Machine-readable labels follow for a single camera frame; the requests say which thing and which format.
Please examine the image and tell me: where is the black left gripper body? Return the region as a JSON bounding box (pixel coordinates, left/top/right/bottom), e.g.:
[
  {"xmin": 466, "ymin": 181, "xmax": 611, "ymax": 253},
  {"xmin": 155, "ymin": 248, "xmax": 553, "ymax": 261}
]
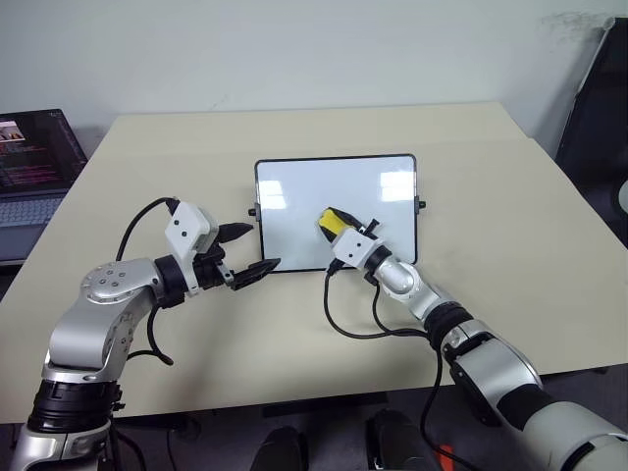
[{"xmin": 192, "ymin": 241, "xmax": 236, "ymax": 291}]

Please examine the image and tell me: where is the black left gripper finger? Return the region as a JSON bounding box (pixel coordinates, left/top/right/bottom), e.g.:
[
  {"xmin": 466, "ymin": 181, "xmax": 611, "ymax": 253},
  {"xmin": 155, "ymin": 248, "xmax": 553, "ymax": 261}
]
[
  {"xmin": 230, "ymin": 257, "xmax": 283, "ymax": 292},
  {"xmin": 218, "ymin": 222, "xmax": 254, "ymax": 243}
]

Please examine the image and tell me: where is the yellow whiteboard eraser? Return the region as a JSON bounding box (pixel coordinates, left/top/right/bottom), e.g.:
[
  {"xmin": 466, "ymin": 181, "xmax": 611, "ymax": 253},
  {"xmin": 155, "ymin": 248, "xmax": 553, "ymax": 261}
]
[{"xmin": 315, "ymin": 207, "xmax": 347, "ymax": 241}]

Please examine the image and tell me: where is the black framed whiteboard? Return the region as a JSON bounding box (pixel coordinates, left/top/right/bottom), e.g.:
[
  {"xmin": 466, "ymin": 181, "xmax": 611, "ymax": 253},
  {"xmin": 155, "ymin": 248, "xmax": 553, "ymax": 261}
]
[{"xmin": 247, "ymin": 153, "xmax": 427, "ymax": 274}]

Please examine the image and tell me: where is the dark rounded shape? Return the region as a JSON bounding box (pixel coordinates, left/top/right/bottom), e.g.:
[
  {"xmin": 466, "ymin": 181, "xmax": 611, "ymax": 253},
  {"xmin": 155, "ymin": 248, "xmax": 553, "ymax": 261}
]
[
  {"xmin": 366, "ymin": 408, "xmax": 431, "ymax": 471},
  {"xmin": 249, "ymin": 425, "xmax": 308, "ymax": 471}
]

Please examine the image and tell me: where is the grey open laptop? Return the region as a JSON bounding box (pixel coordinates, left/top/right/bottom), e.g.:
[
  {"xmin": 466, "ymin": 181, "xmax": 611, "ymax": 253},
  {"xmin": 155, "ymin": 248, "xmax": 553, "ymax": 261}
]
[{"xmin": 0, "ymin": 108, "xmax": 89, "ymax": 267}]

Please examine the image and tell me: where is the black chair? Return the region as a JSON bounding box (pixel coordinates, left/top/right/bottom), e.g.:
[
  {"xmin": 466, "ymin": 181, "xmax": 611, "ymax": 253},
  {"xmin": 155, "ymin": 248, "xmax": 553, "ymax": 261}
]
[{"xmin": 553, "ymin": 17, "xmax": 628, "ymax": 218}]

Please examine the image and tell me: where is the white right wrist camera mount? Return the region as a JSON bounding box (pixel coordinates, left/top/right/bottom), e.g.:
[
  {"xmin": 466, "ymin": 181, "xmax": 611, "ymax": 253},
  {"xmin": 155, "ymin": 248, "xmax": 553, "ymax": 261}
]
[{"xmin": 332, "ymin": 229, "xmax": 386, "ymax": 271}]

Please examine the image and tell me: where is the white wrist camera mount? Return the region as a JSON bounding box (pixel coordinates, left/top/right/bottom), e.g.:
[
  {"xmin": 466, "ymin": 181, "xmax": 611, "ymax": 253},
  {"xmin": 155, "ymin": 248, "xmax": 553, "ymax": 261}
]
[
  {"xmin": 163, "ymin": 199, "xmax": 220, "ymax": 296},
  {"xmin": 332, "ymin": 229, "xmax": 386, "ymax": 271}
]

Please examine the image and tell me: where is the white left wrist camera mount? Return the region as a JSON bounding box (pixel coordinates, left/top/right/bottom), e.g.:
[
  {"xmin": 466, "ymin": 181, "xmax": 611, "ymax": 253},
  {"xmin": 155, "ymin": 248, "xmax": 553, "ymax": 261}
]
[{"xmin": 163, "ymin": 199, "xmax": 220, "ymax": 296}]

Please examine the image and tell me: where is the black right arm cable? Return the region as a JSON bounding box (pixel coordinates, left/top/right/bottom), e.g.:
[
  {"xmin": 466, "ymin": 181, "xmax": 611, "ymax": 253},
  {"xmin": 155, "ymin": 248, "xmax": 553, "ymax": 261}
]
[{"xmin": 322, "ymin": 262, "xmax": 475, "ymax": 467}]

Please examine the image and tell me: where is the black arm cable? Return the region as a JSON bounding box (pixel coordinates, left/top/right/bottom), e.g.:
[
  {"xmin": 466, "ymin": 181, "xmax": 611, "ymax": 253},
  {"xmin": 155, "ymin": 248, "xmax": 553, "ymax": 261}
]
[
  {"xmin": 116, "ymin": 196, "xmax": 180, "ymax": 367},
  {"xmin": 322, "ymin": 262, "xmax": 475, "ymax": 467}
]

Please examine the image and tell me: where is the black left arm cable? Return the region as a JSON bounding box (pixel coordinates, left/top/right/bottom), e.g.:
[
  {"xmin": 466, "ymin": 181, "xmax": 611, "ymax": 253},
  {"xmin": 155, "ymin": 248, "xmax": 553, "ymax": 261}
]
[{"xmin": 116, "ymin": 196, "xmax": 180, "ymax": 367}]

